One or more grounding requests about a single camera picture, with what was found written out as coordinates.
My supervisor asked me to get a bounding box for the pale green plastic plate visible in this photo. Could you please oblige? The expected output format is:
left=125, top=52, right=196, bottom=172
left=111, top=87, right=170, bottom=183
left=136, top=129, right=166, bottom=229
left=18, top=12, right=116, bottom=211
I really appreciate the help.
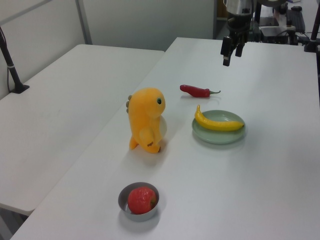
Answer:
left=191, top=109, right=246, bottom=145

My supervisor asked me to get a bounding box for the black stand with clamp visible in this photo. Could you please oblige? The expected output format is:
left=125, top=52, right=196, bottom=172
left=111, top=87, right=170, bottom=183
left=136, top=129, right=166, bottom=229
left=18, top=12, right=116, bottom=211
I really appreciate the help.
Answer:
left=303, top=0, right=320, bottom=53

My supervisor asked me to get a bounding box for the yellow toy banana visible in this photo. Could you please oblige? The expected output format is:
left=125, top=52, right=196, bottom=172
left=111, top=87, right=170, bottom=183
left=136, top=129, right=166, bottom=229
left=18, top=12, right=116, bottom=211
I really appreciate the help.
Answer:
left=194, top=104, right=245, bottom=132

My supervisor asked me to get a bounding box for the orange dinosaur plush toy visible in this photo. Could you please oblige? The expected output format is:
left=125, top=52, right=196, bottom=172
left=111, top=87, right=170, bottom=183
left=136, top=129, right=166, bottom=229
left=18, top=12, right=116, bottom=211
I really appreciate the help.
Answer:
left=125, top=87, right=169, bottom=154

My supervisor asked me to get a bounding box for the red chili pepper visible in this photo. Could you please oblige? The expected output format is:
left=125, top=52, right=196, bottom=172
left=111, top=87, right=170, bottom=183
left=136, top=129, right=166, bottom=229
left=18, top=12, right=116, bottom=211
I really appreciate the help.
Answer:
left=179, top=84, right=222, bottom=99

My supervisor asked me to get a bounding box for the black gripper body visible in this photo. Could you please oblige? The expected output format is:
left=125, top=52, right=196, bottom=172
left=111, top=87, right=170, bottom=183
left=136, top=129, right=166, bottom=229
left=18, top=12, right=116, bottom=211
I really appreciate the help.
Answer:
left=226, top=15, right=252, bottom=46

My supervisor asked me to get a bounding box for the red toy apple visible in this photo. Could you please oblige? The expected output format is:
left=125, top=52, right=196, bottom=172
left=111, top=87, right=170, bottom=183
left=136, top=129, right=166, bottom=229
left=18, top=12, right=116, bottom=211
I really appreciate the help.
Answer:
left=127, top=186, right=158, bottom=215

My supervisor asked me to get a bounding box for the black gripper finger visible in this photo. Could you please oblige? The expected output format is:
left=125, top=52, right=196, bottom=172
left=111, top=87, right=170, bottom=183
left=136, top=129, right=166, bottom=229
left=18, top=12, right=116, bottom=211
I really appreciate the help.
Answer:
left=234, top=39, right=247, bottom=57
left=220, top=36, right=232, bottom=67

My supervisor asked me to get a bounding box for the black keyboard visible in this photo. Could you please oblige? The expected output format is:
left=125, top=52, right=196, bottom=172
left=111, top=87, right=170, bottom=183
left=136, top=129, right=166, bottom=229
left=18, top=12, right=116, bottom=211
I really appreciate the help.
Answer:
left=286, top=8, right=307, bottom=35

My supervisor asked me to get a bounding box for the small grey bowl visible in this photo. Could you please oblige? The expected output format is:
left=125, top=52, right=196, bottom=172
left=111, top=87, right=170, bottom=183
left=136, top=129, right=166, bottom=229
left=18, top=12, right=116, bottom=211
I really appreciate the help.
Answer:
left=117, top=181, right=160, bottom=222

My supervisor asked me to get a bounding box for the black camera pole with base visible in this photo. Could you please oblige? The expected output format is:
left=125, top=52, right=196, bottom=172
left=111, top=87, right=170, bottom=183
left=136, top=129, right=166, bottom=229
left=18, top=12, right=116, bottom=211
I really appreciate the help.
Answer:
left=0, top=24, right=30, bottom=95

